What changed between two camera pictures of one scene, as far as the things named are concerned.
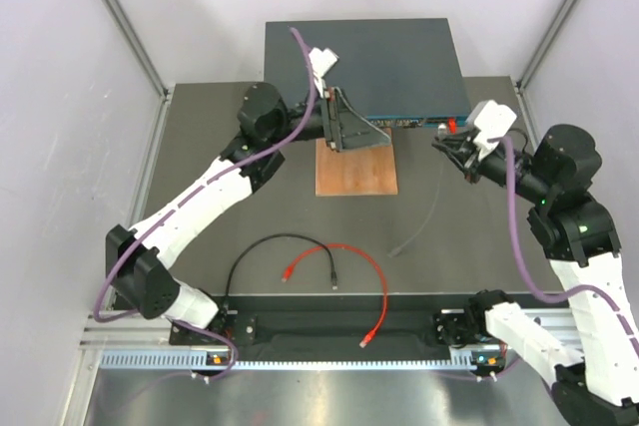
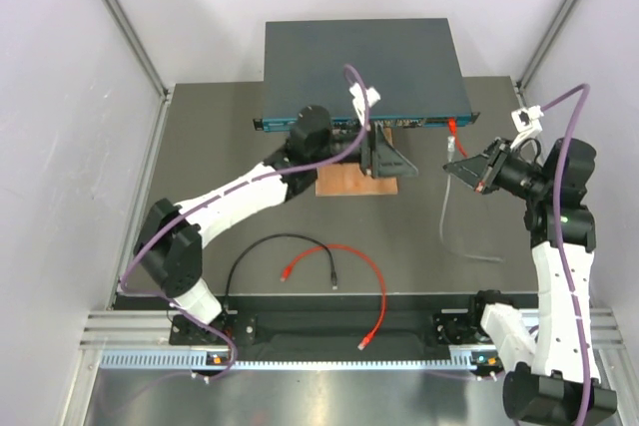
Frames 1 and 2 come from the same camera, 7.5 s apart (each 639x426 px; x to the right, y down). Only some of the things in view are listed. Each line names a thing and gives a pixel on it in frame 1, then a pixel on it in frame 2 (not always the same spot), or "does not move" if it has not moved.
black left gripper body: [332, 130] → [365, 152]
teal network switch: [401, 73] does not move
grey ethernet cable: [396, 252] → [451, 153]
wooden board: [355, 172] does not move
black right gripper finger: [454, 139] → [475, 167]
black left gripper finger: [357, 134] → [386, 161]
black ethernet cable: [333, 278] does not move
